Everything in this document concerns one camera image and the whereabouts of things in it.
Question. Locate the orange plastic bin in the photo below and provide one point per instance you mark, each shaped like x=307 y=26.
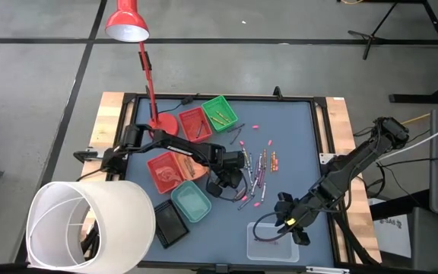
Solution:
x=200 y=171

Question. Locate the dark grey equipment case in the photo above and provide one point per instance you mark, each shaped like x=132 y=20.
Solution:
x=428 y=243

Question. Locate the white crayon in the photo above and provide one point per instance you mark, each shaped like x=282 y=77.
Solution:
x=255 y=185
x=263 y=191
x=251 y=177

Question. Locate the green plastic basket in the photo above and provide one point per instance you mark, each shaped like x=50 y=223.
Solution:
x=208 y=110

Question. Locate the teal plastic bin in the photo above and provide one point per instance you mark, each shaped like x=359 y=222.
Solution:
x=190 y=201

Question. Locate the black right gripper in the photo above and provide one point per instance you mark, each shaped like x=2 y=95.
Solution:
x=300 y=213

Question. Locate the black stand base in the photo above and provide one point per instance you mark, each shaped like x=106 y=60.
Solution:
x=424 y=98

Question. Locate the clear plastic bin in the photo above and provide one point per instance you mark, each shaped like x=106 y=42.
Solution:
x=272 y=253

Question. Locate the red plastic basket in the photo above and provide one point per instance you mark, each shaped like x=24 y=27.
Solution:
x=164 y=173
x=188 y=116

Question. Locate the white lampshade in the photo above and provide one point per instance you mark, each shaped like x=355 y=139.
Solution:
x=127 y=228

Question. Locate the wooden table side board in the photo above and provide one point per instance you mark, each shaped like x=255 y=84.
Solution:
x=106 y=114
x=340 y=122

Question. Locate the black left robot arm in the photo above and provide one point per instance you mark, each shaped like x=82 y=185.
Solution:
x=181 y=146

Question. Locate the brown crayon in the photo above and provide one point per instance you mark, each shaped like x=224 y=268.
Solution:
x=190 y=166

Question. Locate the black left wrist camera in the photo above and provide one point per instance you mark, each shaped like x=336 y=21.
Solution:
x=214 y=189

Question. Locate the mauve crayon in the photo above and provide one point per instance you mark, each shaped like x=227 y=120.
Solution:
x=235 y=137
x=235 y=128

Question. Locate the black metal table frame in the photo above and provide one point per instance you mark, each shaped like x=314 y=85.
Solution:
x=242 y=97

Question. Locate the black clamp mount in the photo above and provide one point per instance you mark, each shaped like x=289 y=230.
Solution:
x=278 y=91
x=221 y=268

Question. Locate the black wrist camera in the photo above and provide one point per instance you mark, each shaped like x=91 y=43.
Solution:
x=214 y=189
x=279 y=214

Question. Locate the black tripod stand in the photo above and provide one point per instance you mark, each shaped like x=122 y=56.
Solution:
x=371 y=37

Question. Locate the red desk lamp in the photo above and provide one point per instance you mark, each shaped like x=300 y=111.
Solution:
x=127 y=19

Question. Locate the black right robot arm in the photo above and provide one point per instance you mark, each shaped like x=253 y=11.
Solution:
x=356 y=160

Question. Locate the magenta crayon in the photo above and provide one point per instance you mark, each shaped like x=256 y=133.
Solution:
x=263 y=176
x=260 y=178
x=257 y=173

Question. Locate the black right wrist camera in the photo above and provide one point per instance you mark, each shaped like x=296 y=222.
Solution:
x=279 y=214

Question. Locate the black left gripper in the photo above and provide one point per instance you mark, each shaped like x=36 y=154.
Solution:
x=231 y=177

